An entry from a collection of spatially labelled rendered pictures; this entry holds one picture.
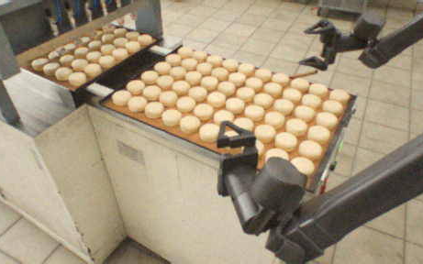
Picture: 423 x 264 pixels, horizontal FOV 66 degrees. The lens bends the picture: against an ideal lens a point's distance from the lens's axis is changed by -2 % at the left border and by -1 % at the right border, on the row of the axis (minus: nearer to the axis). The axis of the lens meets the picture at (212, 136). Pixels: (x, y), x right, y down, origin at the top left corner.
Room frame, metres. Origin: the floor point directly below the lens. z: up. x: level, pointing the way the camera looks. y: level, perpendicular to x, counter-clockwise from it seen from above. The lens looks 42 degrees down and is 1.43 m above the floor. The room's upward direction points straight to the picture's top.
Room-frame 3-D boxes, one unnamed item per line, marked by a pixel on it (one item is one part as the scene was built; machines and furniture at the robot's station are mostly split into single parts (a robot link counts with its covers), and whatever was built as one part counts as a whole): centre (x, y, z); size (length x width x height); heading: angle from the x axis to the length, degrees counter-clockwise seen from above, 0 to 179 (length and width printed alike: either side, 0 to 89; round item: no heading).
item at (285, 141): (0.56, -0.17, 0.91); 0.05 x 0.05 x 0.02
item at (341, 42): (0.92, -0.38, 0.99); 0.07 x 0.07 x 0.10; 14
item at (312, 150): (0.53, -0.22, 0.91); 0.05 x 0.05 x 0.02
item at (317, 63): (0.90, -0.31, 0.95); 0.09 x 0.07 x 0.07; 104
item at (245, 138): (0.44, -0.03, 1.02); 0.09 x 0.07 x 0.07; 14
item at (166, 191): (0.79, 0.01, 0.45); 0.70 x 0.34 x 0.90; 59
